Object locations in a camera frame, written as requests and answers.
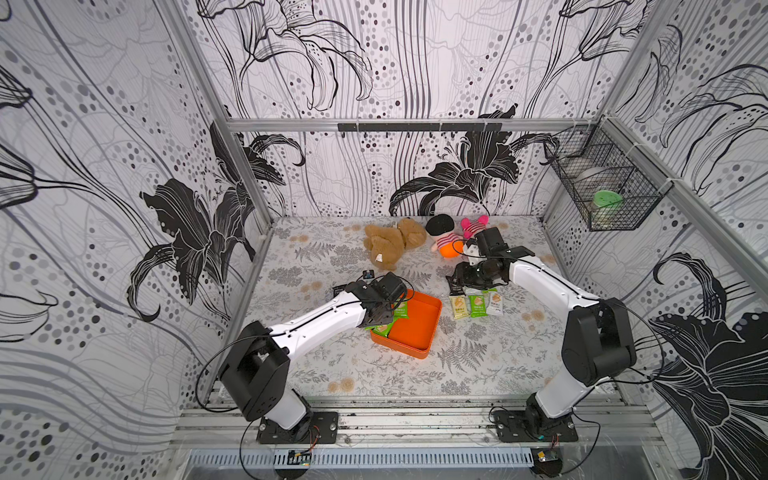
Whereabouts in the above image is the brown teddy bear plush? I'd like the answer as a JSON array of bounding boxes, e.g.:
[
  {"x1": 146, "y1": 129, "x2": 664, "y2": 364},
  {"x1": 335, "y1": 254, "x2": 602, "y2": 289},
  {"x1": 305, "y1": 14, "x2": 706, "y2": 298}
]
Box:
[{"x1": 363, "y1": 218, "x2": 427, "y2": 271}]

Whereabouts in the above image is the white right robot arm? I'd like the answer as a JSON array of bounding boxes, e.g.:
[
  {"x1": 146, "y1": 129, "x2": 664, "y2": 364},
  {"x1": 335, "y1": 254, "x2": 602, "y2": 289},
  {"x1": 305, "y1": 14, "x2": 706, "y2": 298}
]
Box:
[{"x1": 451, "y1": 227, "x2": 637, "y2": 438}]

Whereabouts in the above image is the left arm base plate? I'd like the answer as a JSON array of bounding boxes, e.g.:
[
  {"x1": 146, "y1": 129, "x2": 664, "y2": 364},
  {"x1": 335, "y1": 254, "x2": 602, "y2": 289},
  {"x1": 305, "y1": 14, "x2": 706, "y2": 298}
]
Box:
[{"x1": 257, "y1": 411, "x2": 339, "y2": 446}]

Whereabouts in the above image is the green cookie packet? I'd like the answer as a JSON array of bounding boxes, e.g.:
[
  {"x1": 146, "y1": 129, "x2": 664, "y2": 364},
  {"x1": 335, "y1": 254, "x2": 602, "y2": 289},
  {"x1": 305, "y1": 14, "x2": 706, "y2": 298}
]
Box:
[
  {"x1": 393, "y1": 302, "x2": 409, "y2": 320},
  {"x1": 367, "y1": 322, "x2": 395, "y2": 338},
  {"x1": 467, "y1": 292, "x2": 488, "y2": 318}
]

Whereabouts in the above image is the orange plastic storage box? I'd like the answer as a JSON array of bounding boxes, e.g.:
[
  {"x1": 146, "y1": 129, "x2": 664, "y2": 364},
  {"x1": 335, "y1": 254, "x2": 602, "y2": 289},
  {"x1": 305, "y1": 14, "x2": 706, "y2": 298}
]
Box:
[{"x1": 370, "y1": 290, "x2": 443, "y2": 360}]

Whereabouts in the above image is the orange pink black-haired doll plush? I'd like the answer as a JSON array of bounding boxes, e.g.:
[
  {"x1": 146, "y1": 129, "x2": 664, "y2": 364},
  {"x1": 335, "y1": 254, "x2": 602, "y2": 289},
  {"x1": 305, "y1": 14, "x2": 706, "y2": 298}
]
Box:
[{"x1": 425, "y1": 214, "x2": 465, "y2": 259}]

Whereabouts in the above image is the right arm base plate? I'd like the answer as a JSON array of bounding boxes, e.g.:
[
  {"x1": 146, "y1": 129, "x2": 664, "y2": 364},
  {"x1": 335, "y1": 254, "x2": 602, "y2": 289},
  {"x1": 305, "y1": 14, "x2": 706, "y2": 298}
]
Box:
[{"x1": 489, "y1": 407, "x2": 579, "y2": 444}]

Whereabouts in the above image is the white slotted cable duct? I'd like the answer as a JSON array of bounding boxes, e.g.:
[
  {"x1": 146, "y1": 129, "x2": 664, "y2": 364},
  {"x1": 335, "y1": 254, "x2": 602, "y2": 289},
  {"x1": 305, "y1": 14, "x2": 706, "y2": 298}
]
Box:
[{"x1": 187, "y1": 446, "x2": 534, "y2": 470}]

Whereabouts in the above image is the white pink owl plush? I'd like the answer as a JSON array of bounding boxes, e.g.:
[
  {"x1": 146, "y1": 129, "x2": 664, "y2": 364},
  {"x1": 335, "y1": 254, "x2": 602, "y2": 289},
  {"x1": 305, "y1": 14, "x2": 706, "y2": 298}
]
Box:
[{"x1": 460, "y1": 215, "x2": 490, "y2": 240}]

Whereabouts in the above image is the cream cookie packet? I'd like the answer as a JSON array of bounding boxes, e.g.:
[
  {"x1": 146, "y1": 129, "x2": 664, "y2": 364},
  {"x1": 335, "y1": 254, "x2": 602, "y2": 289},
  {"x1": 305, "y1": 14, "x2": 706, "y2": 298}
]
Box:
[{"x1": 450, "y1": 295, "x2": 471, "y2": 320}]

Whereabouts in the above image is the black wire wall basket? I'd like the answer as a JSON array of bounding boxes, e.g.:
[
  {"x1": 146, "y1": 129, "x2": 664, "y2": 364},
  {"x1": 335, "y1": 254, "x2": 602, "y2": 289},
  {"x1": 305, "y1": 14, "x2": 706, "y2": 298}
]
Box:
[{"x1": 544, "y1": 125, "x2": 673, "y2": 232}]

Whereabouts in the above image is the green lidded cup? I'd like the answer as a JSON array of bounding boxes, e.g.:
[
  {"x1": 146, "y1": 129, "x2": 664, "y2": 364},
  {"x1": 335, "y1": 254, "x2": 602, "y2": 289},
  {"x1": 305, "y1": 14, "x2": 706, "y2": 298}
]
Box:
[{"x1": 590, "y1": 190, "x2": 624, "y2": 230}]

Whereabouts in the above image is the white cookie packet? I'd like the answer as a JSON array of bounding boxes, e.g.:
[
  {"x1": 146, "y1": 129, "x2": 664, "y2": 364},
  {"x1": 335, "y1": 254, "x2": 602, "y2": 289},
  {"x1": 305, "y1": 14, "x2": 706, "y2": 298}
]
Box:
[{"x1": 485, "y1": 289, "x2": 504, "y2": 316}]

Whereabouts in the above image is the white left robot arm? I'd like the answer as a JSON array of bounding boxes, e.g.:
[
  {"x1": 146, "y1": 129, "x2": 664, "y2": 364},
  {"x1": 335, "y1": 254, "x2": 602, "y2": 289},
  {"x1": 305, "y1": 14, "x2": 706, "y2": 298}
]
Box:
[{"x1": 217, "y1": 272, "x2": 409, "y2": 430}]

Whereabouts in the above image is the aluminium front rail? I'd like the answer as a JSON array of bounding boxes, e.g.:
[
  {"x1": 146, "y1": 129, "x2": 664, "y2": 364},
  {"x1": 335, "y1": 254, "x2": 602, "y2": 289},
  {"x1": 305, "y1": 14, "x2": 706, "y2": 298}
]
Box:
[{"x1": 171, "y1": 395, "x2": 663, "y2": 448}]

